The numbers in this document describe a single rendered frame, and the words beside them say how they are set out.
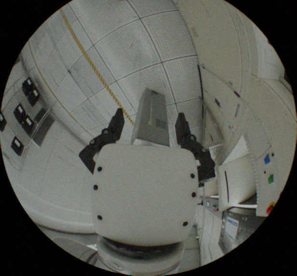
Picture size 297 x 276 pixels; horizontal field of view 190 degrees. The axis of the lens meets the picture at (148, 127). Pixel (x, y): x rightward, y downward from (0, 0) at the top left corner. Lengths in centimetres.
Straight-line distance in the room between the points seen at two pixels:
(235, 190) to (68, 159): 316
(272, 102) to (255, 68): 15
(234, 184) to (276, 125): 86
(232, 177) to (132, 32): 181
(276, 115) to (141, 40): 116
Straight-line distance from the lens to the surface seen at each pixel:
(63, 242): 17
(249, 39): 50
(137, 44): 113
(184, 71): 119
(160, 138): 73
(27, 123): 226
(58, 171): 270
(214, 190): 260
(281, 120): 44
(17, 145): 225
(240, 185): 122
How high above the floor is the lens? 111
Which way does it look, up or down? 41 degrees down
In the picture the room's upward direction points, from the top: 175 degrees counter-clockwise
